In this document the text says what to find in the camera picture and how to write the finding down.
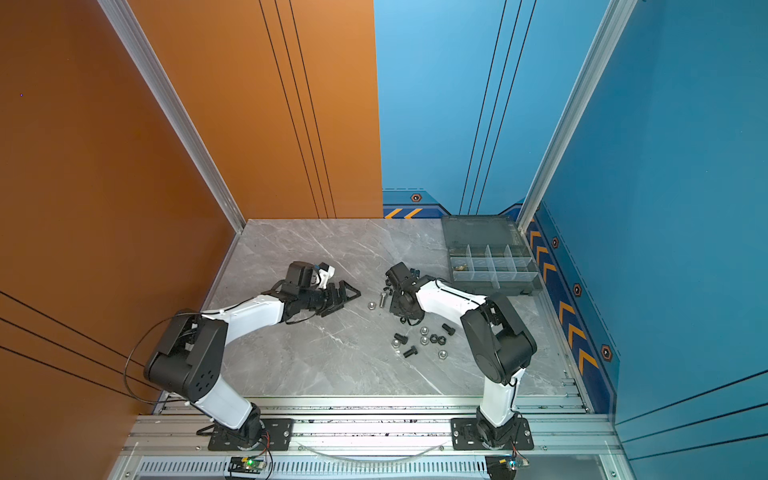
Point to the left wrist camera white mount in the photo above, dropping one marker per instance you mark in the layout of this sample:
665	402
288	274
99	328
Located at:
307	276

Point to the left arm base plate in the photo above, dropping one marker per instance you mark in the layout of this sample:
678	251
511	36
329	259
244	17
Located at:
274	434

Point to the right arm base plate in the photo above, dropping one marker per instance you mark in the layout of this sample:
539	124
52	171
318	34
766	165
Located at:
479	434

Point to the black double nut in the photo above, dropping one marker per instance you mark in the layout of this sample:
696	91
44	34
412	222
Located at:
437	339

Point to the aluminium front rail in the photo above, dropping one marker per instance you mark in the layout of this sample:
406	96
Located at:
379	437

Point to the grey plastic organizer box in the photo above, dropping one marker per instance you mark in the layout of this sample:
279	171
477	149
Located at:
496	256

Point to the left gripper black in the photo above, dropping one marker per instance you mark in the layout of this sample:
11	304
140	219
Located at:
343	297

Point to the right circuit board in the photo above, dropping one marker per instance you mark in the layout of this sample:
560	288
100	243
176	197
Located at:
504	467

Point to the green circuit board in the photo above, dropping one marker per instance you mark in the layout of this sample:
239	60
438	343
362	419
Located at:
246	466

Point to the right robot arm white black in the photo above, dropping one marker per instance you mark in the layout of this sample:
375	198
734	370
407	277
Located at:
500	343

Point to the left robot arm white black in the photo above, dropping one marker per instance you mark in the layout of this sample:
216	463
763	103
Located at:
187	359

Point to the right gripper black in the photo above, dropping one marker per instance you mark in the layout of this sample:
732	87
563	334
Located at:
394	307

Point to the left aluminium frame post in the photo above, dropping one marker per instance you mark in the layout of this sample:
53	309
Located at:
129	31

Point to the aluminium frame post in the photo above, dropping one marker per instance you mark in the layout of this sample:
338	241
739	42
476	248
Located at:
610	30
129	31

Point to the right aluminium frame post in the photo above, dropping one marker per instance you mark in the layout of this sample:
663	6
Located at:
610	30

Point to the black bolt lower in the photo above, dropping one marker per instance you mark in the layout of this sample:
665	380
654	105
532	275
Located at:
411	351

